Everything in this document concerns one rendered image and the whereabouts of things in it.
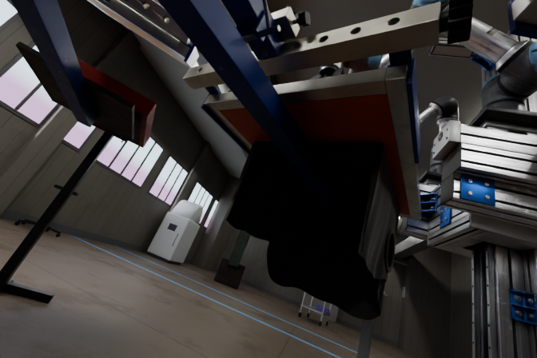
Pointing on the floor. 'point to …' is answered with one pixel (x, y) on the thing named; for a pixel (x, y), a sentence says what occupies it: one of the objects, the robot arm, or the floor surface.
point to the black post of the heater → (46, 228)
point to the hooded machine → (177, 233)
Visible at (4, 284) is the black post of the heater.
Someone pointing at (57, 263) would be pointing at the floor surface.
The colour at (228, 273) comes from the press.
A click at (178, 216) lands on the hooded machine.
